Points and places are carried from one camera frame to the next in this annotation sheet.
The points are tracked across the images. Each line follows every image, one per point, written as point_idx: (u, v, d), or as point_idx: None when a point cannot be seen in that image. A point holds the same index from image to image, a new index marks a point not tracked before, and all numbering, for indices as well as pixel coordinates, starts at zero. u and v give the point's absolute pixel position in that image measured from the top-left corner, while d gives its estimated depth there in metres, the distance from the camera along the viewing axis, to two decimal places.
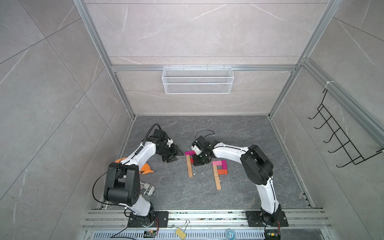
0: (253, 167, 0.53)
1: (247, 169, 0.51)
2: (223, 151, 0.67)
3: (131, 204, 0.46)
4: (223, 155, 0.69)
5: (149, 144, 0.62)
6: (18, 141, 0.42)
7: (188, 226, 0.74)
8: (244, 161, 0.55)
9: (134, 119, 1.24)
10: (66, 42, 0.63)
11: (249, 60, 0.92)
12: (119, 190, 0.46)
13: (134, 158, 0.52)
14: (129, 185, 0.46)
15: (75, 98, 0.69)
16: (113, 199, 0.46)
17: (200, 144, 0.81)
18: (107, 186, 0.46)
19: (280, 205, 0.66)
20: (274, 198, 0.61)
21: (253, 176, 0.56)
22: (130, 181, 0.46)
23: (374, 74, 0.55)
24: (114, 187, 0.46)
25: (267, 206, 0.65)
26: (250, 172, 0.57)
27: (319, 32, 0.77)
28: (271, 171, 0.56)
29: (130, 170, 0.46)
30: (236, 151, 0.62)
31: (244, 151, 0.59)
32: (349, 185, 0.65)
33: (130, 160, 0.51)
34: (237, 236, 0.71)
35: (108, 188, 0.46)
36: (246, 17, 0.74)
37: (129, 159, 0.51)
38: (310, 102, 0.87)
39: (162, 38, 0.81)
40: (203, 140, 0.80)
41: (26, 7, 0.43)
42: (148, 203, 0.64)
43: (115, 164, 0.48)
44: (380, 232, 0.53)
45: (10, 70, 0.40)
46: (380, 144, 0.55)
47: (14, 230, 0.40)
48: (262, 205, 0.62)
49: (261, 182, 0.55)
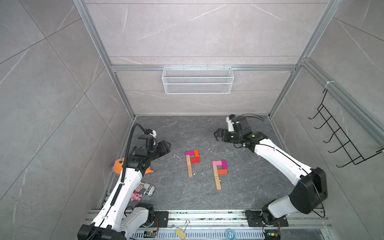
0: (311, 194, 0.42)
1: (298, 192, 0.45)
2: (271, 153, 0.53)
3: None
4: (266, 155, 0.55)
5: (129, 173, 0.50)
6: (18, 141, 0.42)
7: (188, 226, 0.74)
8: (304, 188, 0.43)
9: (134, 119, 1.24)
10: (67, 42, 0.64)
11: (249, 60, 0.92)
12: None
13: (111, 212, 0.42)
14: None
15: (75, 98, 0.69)
16: None
17: (241, 128, 0.64)
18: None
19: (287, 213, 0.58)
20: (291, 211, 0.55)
21: (301, 200, 0.46)
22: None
23: (374, 74, 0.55)
24: None
25: (275, 211, 0.63)
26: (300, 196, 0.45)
27: (319, 32, 0.77)
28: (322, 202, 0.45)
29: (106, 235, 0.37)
30: (291, 166, 0.48)
31: (304, 171, 0.45)
32: (349, 185, 0.65)
33: (105, 219, 0.40)
34: (237, 236, 0.71)
35: None
36: (246, 17, 0.74)
37: (104, 218, 0.40)
38: (310, 102, 0.87)
39: (162, 38, 0.81)
40: (244, 125, 0.63)
41: (25, 7, 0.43)
42: (146, 211, 0.63)
43: (86, 230, 0.38)
44: (380, 232, 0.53)
45: (10, 70, 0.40)
46: (380, 144, 0.55)
47: (14, 230, 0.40)
48: (270, 205, 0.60)
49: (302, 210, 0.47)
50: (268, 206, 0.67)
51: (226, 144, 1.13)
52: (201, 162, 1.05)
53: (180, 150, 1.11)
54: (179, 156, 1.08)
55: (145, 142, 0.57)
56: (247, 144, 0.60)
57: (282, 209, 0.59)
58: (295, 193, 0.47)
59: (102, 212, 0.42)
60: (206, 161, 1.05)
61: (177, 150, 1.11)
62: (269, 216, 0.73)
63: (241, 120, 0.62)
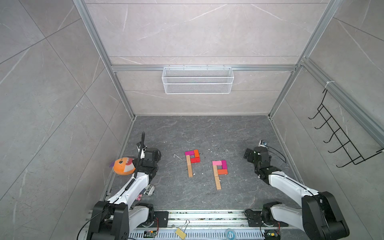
0: (316, 213, 0.42)
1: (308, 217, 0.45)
2: (280, 182, 0.59)
3: None
4: (277, 184, 0.60)
5: (142, 176, 0.58)
6: (18, 141, 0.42)
7: (188, 226, 0.74)
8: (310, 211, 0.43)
9: (134, 119, 1.24)
10: (67, 42, 0.64)
11: (248, 60, 0.92)
12: (105, 234, 0.41)
13: (124, 195, 0.48)
14: (116, 225, 0.41)
15: (75, 98, 0.69)
16: None
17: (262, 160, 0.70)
18: (91, 231, 0.41)
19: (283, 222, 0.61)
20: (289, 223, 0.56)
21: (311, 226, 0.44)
22: (117, 220, 0.41)
23: (374, 74, 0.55)
24: (99, 231, 0.41)
25: (276, 214, 0.63)
26: (309, 219, 0.44)
27: (319, 33, 0.77)
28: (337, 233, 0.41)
29: (118, 210, 0.42)
30: (299, 189, 0.50)
31: (309, 192, 0.48)
32: (349, 185, 0.65)
33: (119, 198, 0.46)
34: (237, 236, 0.71)
35: (92, 232, 0.41)
36: (246, 17, 0.74)
37: (118, 197, 0.47)
38: (310, 102, 0.87)
39: (162, 38, 0.81)
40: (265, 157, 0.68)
41: (25, 7, 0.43)
42: (146, 208, 0.64)
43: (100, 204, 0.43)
44: (380, 232, 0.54)
45: (10, 70, 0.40)
46: (380, 144, 0.55)
47: (14, 230, 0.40)
48: (274, 206, 0.66)
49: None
50: (271, 207, 0.66)
51: (226, 144, 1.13)
52: (201, 162, 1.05)
53: (180, 150, 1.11)
54: (179, 156, 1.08)
55: (152, 155, 0.67)
56: (262, 176, 0.67)
57: (283, 216, 0.60)
58: (304, 216, 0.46)
59: (118, 193, 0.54)
60: (206, 161, 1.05)
61: (177, 150, 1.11)
62: (268, 214, 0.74)
63: (263, 152, 0.68)
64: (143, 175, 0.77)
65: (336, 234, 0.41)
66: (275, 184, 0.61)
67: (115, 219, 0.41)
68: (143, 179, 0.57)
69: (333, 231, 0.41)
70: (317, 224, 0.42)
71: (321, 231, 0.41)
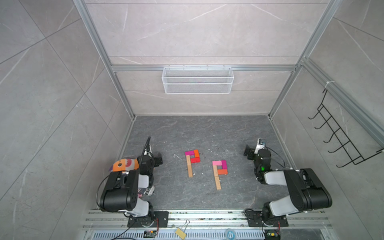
0: (297, 181, 0.48)
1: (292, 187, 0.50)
2: (270, 173, 0.67)
3: (130, 206, 0.45)
4: (268, 177, 0.68)
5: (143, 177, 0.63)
6: (18, 141, 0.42)
7: (188, 226, 0.74)
8: (294, 180, 0.49)
9: (134, 119, 1.23)
10: (67, 42, 0.64)
11: (249, 60, 0.92)
12: (120, 190, 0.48)
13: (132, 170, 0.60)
14: (130, 184, 0.48)
15: (74, 98, 0.69)
16: (111, 199, 0.45)
17: (262, 164, 0.75)
18: (106, 189, 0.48)
19: (283, 217, 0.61)
20: (285, 213, 0.59)
21: (296, 194, 0.48)
22: (131, 180, 0.49)
23: (374, 74, 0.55)
24: (112, 189, 0.47)
25: (274, 208, 0.65)
26: (293, 189, 0.49)
27: (318, 33, 0.78)
28: (317, 199, 0.45)
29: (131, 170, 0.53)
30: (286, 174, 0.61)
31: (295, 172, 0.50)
32: (349, 185, 0.65)
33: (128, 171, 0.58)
34: (237, 235, 0.71)
35: (107, 190, 0.47)
36: (246, 18, 0.75)
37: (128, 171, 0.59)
38: (310, 102, 0.87)
39: (162, 38, 0.81)
40: (266, 162, 0.71)
41: (25, 7, 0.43)
42: (147, 203, 0.65)
43: (115, 172, 0.51)
44: (380, 231, 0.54)
45: (10, 70, 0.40)
46: (380, 144, 0.55)
47: (14, 230, 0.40)
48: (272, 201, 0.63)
49: (300, 206, 0.47)
50: (270, 204, 0.67)
51: (226, 144, 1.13)
52: (201, 162, 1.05)
53: (180, 150, 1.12)
54: (179, 156, 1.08)
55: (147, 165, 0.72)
56: (259, 179, 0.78)
57: (280, 206, 0.61)
58: (290, 188, 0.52)
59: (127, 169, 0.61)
60: (205, 161, 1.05)
61: (177, 150, 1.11)
62: (268, 213, 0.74)
63: (266, 158, 0.72)
64: (144, 176, 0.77)
65: (318, 199, 0.45)
66: (270, 181, 0.67)
67: (130, 179, 0.49)
68: (145, 181, 0.64)
69: (313, 198, 0.45)
70: (298, 188, 0.47)
71: (302, 193, 0.46)
